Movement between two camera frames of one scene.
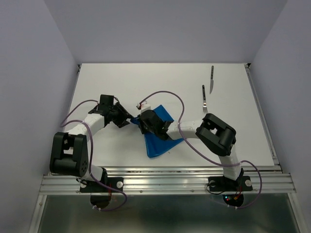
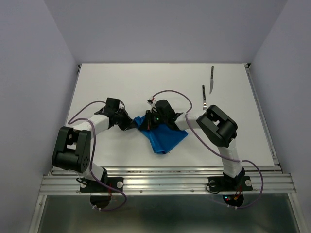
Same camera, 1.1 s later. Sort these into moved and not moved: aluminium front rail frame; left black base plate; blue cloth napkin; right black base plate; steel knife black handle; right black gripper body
Moved: blue cloth napkin; right black gripper body
Not moved: right black base plate; steel knife black handle; left black base plate; aluminium front rail frame
